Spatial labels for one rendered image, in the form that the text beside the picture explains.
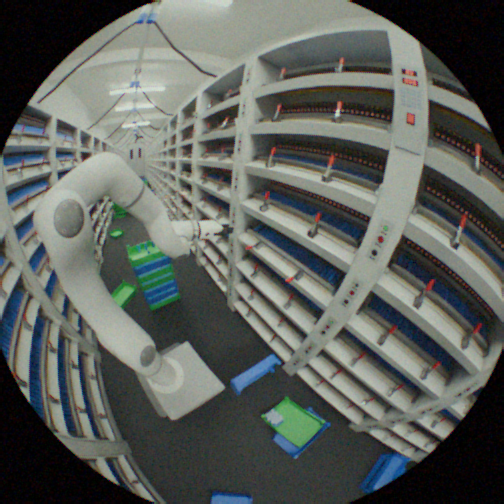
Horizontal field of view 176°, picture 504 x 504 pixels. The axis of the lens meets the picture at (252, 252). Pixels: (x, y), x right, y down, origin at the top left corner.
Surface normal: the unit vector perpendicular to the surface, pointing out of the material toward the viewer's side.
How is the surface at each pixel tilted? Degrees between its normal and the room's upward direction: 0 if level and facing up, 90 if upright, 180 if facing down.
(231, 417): 0
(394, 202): 90
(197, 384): 4
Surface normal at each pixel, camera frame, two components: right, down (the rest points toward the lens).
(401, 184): -0.79, 0.26
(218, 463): 0.11, -0.83
